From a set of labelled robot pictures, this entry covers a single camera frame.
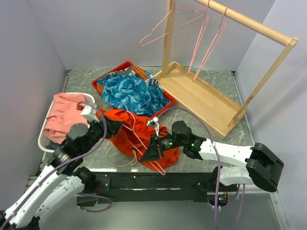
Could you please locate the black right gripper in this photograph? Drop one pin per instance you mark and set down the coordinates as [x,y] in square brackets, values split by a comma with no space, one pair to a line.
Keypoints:
[154,151]

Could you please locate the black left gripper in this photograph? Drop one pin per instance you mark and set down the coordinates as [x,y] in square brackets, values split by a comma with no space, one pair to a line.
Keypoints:
[112,127]

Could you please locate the orange drawstring shorts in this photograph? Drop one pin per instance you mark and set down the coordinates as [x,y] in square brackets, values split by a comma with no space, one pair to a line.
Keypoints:
[128,144]

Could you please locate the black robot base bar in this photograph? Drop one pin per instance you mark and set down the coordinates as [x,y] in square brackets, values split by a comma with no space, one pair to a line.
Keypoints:
[103,188]

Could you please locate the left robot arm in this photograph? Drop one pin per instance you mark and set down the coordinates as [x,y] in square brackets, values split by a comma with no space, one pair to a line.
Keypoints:
[58,180]

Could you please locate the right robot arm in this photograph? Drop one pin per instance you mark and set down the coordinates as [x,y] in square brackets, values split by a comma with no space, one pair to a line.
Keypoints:
[256,165]

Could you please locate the white perforated laundry basket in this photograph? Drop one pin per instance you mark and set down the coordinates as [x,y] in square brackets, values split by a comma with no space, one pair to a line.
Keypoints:
[43,140]

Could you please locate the pink garment in basket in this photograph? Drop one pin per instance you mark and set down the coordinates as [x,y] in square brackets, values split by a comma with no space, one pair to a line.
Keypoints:
[63,115]

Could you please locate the navy printed garment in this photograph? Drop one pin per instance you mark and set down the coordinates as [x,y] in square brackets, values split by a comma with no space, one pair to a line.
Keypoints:
[152,83]

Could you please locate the orange dotted garment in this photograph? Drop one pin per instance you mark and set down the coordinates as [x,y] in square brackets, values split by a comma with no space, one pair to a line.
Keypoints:
[139,72]

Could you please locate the red plastic bin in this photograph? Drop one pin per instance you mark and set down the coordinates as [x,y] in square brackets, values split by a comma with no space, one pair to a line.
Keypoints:
[126,68]

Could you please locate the wooden clothes rack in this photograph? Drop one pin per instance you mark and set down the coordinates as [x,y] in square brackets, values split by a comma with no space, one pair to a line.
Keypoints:
[214,108]

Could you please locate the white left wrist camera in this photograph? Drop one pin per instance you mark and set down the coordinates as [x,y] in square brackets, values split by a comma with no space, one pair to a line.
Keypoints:
[89,112]

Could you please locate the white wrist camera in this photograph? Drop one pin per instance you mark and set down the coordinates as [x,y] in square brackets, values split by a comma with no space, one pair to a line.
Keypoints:
[154,123]
[89,112]

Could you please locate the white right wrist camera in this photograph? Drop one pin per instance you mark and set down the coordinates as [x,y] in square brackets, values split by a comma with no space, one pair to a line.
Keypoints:
[154,123]

